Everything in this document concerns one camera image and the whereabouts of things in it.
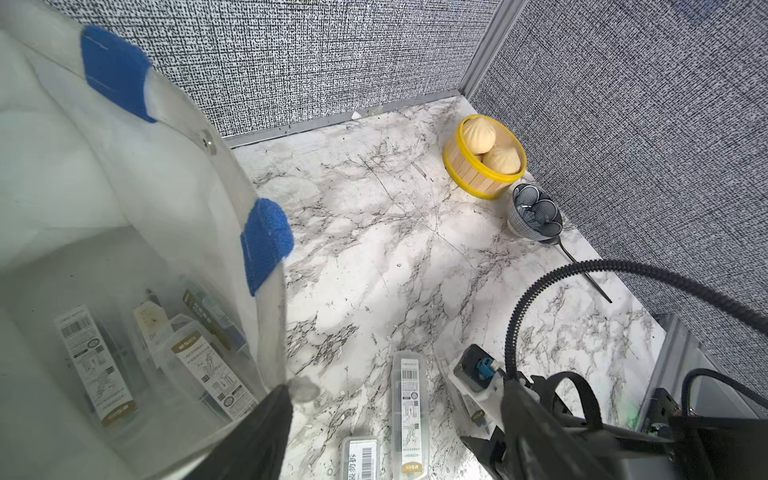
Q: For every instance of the dark blue patterned bowl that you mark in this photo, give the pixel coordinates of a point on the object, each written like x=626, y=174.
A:
x=533, y=215

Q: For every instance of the cream steamed bun far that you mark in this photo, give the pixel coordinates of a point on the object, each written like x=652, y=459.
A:
x=479, y=135

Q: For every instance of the cream steamed bun near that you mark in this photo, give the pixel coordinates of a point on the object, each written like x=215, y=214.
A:
x=503, y=160

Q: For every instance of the clear compass case white label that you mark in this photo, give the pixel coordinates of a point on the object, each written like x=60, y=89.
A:
x=193, y=363

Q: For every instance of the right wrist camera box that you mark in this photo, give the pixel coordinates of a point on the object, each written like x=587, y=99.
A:
x=475, y=373

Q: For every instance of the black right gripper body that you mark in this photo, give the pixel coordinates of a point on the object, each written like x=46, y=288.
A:
x=698, y=447

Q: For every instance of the white canvas bag blue handles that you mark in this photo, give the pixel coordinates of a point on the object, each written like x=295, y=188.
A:
x=114, y=182

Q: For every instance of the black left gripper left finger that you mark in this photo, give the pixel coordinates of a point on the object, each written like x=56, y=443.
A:
x=256, y=447

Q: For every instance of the yellow rimmed wooden steamer basket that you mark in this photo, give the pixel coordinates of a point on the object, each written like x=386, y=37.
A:
x=468, y=171

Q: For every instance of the compass case red label front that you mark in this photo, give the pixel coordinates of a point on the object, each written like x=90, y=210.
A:
x=360, y=458

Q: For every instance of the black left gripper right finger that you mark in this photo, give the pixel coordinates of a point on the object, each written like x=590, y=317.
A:
x=537, y=446

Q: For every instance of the cream steamed bun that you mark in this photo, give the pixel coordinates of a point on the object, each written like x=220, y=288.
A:
x=479, y=135
x=503, y=160

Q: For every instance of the clear compass case barcode label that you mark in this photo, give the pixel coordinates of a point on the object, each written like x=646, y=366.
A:
x=95, y=366

